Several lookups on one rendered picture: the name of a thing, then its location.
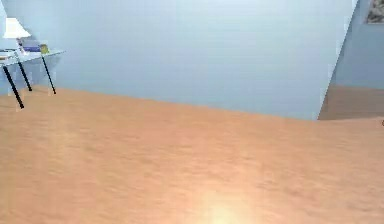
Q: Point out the white table lamp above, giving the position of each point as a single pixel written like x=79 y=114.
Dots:
x=13 y=29

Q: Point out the grey framed wall picture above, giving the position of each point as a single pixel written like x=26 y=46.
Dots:
x=376 y=11

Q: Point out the glass table with black legs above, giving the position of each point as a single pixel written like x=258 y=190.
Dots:
x=23 y=57

